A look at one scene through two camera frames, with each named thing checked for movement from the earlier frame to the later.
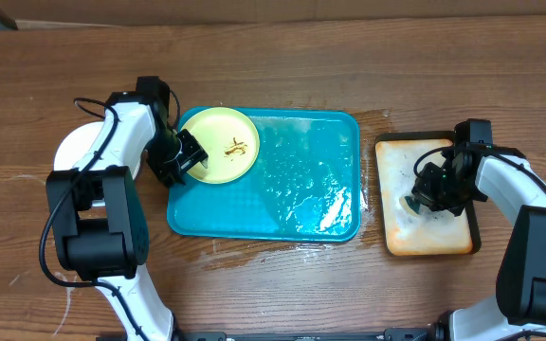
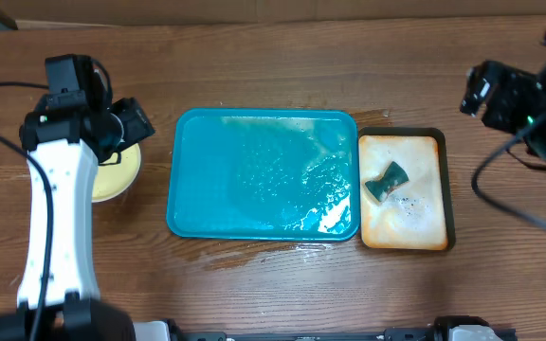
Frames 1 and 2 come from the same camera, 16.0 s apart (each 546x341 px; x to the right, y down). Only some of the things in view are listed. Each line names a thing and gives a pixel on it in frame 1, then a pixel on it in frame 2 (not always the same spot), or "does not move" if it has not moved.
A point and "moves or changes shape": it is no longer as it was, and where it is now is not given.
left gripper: [194, 153] to [139, 127]
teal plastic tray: [304, 185] does not move
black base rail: [388, 334] does not move
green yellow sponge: [410, 205] to [394, 176]
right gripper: [424, 194] to [499, 98]
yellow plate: [230, 140] moves or changes shape
